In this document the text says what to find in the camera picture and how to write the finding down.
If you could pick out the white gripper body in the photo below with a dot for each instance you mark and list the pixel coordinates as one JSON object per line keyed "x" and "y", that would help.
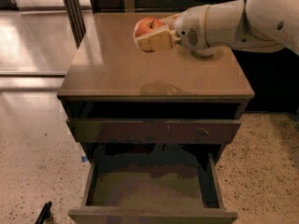
{"x": 189, "y": 28}

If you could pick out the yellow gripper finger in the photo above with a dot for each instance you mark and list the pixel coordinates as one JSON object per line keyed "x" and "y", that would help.
{"x": 169, "y": 21}
{"x": 164, "y": 39}

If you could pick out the red apple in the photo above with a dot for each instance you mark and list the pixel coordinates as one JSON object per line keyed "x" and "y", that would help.
{"x": 146, "y": 25}

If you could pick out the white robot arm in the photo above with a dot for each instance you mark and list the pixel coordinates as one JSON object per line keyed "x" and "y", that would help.
{"x": 248, "y": 25}

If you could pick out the brown wooden drawer cabinet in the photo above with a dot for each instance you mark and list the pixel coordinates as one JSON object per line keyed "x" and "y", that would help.
{"x": 111, "y": 79}

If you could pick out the closed top drawer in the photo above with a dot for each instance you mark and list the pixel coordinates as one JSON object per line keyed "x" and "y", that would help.
{"x": 154, "y": 131}

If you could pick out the open middle drawer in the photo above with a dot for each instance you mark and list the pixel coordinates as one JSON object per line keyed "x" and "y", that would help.
{"x": 135, "y": 189}

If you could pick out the white ceramic bowl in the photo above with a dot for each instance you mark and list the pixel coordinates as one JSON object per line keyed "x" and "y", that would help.
{"x": 203, "y": 53}

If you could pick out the blue tape piece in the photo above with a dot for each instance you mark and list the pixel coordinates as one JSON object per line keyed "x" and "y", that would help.
{"x": 84, "y": 158}

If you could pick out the black object on floor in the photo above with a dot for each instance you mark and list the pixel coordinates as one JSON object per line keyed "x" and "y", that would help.
{"x": 44, "y": 214}

